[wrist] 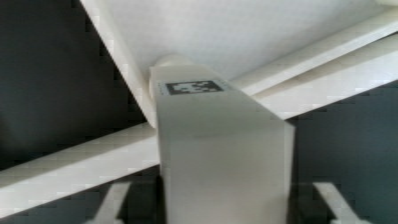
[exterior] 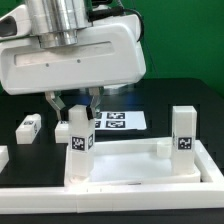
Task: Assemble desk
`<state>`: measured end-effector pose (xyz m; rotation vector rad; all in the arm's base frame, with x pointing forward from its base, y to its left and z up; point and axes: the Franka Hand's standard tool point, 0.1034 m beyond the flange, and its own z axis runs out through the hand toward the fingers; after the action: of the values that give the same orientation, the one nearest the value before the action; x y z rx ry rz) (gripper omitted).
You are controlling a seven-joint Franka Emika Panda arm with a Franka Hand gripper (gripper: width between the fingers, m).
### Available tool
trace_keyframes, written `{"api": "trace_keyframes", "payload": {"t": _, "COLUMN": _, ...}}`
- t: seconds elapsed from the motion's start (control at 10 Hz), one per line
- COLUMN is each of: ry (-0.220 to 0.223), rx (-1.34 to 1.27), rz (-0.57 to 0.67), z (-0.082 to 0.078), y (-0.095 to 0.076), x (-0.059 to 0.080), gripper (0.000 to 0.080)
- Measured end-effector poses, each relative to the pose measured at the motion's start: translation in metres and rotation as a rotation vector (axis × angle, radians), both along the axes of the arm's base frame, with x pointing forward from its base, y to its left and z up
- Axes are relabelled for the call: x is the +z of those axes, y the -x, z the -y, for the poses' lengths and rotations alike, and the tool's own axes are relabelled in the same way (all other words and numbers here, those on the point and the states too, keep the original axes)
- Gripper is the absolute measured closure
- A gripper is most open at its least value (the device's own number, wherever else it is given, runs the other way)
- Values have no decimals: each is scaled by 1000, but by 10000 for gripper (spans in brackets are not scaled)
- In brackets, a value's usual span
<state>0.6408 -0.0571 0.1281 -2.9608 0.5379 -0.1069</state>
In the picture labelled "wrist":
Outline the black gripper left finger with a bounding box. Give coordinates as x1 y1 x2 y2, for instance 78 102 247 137
85 182 131 224

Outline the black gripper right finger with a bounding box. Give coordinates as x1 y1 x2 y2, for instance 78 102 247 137
312 182 371 224

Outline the white desk top tray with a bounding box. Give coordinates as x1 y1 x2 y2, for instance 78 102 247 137
80 0 398 118

